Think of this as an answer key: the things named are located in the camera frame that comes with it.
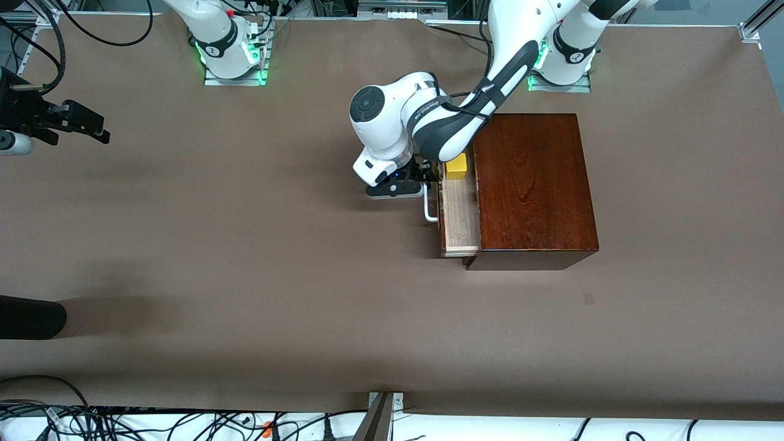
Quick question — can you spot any black cable on table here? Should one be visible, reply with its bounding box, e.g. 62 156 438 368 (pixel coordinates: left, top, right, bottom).
426 23 491 45

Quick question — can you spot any black looping cable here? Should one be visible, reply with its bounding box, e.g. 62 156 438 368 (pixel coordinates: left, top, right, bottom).
55 0 154 48
0 11 69 96

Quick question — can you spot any white power strip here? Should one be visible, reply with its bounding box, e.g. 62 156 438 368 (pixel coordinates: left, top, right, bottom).
358 0 448 19

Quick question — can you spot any black ribbed cylinder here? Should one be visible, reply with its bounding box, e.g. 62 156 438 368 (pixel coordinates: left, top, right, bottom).
0 295 67 341

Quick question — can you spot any wooden drawer with white handle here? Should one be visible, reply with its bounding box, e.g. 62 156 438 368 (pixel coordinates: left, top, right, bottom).
424 153 483 258

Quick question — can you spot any grey metal bracket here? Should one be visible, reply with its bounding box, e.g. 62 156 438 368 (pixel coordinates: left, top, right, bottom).
352 391 405 441

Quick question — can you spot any dark brown wooden cabinet box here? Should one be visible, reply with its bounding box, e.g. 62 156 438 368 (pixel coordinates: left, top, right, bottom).
464 112 600 271

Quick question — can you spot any silver aluminium frame profile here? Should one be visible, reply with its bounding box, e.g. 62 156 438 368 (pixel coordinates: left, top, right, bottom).
0 0 86 74
738 0 784 43

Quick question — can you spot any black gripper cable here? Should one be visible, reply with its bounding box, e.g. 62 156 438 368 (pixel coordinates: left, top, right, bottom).
429 18 497 117

